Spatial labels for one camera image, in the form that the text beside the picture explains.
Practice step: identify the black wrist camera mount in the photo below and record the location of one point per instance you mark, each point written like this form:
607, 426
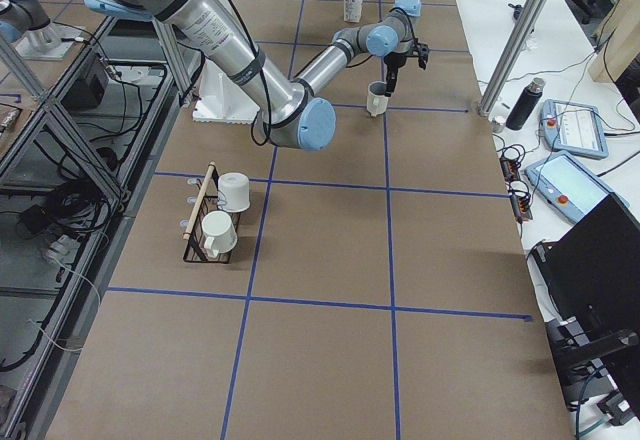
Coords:
420, 51

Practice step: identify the white ribbed mug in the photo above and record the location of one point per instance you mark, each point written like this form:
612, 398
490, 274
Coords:
377, 101

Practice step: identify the black monitor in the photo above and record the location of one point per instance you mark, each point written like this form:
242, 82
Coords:
592, 275

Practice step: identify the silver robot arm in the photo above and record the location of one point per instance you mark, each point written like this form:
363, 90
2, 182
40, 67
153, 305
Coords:
291, 112

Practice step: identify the black water bottle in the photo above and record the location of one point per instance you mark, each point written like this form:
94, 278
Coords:
525, 104

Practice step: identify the black wire mug rack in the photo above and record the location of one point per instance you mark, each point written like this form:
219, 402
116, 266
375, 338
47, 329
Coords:
203, 203

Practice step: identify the white camera pole base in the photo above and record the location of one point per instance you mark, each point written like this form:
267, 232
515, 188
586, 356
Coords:
220, 100

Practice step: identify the teach pendant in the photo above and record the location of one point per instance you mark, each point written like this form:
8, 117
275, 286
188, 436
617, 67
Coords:
573, 127
568, 186

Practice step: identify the near teach pendant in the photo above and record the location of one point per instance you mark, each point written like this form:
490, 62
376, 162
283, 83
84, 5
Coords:
568, 186

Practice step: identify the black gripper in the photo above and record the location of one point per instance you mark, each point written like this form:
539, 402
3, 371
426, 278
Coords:
393, 64

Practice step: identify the aluminium frame post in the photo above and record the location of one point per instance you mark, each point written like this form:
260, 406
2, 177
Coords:
507, 60

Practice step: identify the white ribbed cup upside down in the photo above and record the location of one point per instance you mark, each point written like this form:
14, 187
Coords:
233, 192

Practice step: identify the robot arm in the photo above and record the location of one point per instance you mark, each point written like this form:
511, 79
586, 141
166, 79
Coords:
26, 24

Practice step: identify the far teach pendant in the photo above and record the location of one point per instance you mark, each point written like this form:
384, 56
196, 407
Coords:
573, 127

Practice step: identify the white mug on rack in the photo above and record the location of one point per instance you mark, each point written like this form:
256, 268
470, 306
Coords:
220, 236

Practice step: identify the black power strip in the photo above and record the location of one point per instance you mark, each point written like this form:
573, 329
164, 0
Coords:
517, 190

